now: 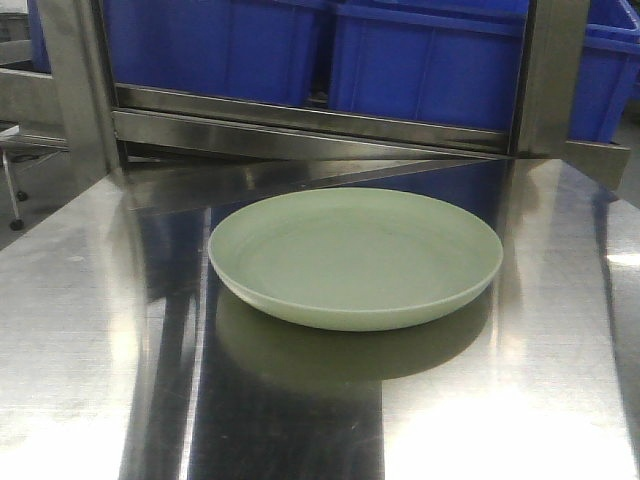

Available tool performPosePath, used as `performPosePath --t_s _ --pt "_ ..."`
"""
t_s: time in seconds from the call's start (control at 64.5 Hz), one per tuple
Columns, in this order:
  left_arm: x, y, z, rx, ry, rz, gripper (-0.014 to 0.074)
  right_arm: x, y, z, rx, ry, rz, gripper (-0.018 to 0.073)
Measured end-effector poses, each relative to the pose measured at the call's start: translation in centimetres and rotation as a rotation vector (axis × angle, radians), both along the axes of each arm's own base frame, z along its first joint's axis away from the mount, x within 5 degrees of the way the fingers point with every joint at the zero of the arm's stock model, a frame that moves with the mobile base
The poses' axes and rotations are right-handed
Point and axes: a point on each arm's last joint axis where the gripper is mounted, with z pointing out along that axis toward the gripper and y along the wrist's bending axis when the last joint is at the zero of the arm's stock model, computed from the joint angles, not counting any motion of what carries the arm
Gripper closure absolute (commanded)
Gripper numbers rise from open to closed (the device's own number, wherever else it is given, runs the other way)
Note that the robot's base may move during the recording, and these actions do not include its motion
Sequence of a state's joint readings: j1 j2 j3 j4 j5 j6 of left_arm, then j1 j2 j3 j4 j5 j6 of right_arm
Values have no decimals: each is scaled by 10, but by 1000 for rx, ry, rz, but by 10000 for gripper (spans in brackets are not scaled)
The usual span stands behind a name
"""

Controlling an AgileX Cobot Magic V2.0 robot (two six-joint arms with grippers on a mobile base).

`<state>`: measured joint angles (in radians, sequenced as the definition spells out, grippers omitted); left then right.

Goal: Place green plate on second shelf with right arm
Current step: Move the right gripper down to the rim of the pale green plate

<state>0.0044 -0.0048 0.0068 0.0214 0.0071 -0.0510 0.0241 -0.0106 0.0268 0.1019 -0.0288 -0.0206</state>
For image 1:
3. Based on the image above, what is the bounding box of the green round plate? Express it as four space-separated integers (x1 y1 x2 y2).
208 187 504 332

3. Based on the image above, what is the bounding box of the stainless steel shelf rack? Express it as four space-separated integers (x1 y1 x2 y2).
1 1 631 188

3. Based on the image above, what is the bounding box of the blue plastic bin left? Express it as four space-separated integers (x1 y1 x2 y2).
27 0 335 107

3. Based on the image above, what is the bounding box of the blue plastic bin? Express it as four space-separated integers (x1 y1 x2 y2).
329 1 639 142
27 0 335 107

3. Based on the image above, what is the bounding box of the blue plastic bin right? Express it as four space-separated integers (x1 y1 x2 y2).
329 1 639 142

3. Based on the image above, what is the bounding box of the rolling cart with casters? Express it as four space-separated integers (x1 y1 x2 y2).
1 124 69 232

